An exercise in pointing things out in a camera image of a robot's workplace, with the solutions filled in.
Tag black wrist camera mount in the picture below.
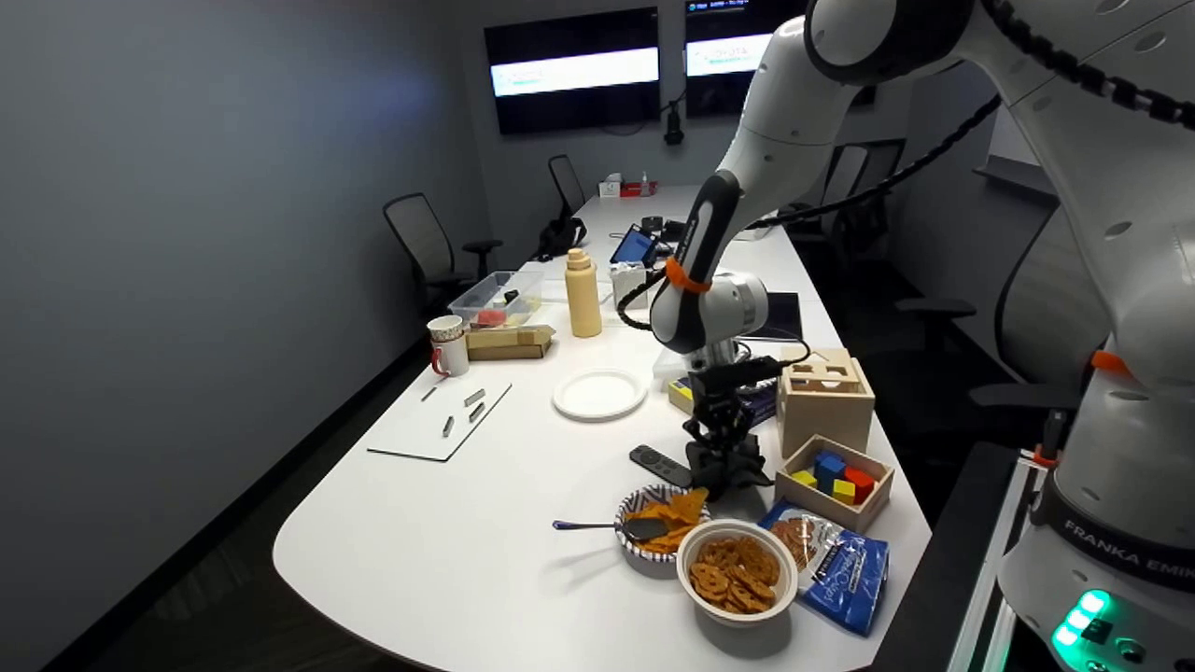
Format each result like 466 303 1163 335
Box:
727 354 792 394

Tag white board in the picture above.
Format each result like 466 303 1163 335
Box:
361 375 516 467

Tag wooden block tray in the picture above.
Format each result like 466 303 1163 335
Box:
774 431 899 538

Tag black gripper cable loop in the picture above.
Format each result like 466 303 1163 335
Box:
615 261 685 335

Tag wooden shape sorter box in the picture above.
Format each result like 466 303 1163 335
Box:
774 350 880 461

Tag clear plastic container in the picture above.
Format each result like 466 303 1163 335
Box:
446 266 544 334

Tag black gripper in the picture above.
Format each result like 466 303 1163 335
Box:
677 368 757 476

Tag wall mounted monitor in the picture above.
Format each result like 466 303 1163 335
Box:
483 9 664 139
681 0 814 125

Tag metal spoon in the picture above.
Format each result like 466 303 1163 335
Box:
549 512 677 551

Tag small jar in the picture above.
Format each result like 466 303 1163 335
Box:
422 312 474 380

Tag dark office chair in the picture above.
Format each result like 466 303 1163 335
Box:
814 135 908 258
894 288 1002 384

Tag white robot stand rails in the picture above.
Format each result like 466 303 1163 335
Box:
945 440 1061 672

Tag red and white items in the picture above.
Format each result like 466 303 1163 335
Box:
595 170 659 206

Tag patterned bowl of orange chips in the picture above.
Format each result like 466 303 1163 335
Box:
615 482 715 579

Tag black mesh office chair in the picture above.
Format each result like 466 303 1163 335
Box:
376 189 506 312

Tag black wall webcam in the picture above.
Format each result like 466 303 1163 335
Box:
660 96 691 155

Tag black bag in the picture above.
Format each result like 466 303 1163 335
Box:
534 215 589 266

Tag tan squeeze bottle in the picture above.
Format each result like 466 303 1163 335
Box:
564 246 609 344

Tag blue box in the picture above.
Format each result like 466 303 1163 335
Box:
604 220 664 268

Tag white bowl of pretzels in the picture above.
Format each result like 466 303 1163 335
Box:
671 517 802 629

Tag blue snack bag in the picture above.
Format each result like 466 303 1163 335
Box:
753 500 898 644

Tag white round plate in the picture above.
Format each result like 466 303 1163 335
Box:
549 368 652 431

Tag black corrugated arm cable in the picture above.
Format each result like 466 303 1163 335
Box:
753 0 1195 235

